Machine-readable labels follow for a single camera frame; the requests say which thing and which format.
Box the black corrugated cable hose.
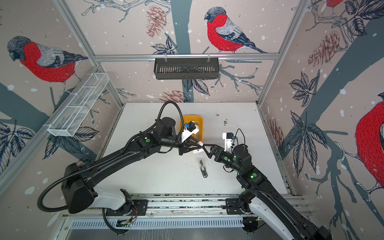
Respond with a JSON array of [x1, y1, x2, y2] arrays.
[[37, 101, 185, 213]]

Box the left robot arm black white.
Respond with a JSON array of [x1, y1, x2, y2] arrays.
[[61, 117, 200, 214]]

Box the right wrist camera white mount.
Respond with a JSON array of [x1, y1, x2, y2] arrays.
[[222, 133, 236, 152]]

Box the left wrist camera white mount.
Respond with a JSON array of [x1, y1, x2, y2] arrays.
[[181, 121, 199, 143]]

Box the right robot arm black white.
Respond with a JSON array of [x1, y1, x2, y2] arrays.
[[202, 144, 332, 240]]

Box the white wire mesh shelf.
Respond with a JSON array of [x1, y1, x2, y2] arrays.
[[48, 73, 110, 137]]

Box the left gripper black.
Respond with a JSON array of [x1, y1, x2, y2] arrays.
[[160, 134, 203, 155]]

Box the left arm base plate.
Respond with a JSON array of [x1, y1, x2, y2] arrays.
[[106, 199, 149, 217]]

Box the black wall basket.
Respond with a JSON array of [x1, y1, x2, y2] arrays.
[[154, 58, 220, 80]]

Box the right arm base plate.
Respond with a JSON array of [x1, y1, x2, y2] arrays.
[[225, 198, 244, 215]]

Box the yellow plastic tray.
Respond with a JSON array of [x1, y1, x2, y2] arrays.
[[181, 115, 203, 143]]

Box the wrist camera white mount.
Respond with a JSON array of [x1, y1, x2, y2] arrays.
[[181, 121, 199, 143], [222, 133, 236, 152]]

